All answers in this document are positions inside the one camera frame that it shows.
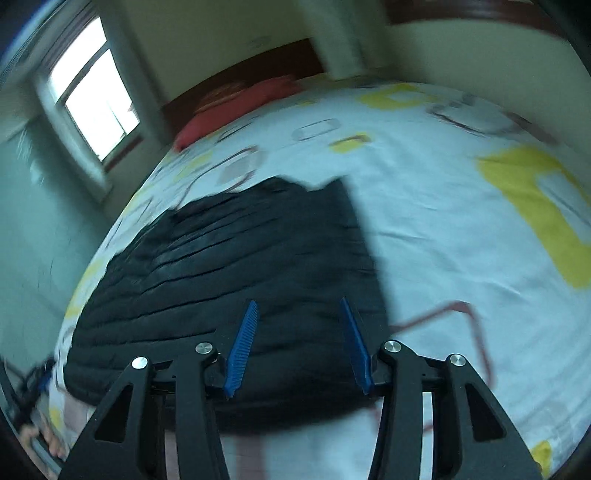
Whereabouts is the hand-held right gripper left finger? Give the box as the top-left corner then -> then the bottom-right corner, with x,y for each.
59,300 -> 259,480

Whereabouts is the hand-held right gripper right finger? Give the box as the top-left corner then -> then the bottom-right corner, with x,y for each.
340,296 -> 543,480

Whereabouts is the black puffer jacket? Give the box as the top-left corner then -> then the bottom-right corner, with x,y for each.
62,176 -> 393,432

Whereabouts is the bed with printed sheet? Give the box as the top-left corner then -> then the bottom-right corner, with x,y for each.
46,76 -> 591,480

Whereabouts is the pale green wardrobe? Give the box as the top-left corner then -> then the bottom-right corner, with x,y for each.
0,115 -> 122,370

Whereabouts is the red quilt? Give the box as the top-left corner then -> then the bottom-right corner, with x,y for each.
173,76 -> 305,151

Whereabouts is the orange patterned pillow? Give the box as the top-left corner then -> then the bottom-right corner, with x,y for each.
198,80 -> 252,106

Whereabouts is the pale curtain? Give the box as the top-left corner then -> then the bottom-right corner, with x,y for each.
295,0 -> 393,83
104,9 -> 175,149

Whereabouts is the brown wooden headboard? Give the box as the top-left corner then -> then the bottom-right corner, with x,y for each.
159,37 -> 326,137

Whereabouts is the small sliding window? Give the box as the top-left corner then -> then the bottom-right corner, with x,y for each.
34,14 -> 144,168

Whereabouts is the large brown-framed window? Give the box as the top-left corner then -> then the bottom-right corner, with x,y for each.
383,0 -> 570,38

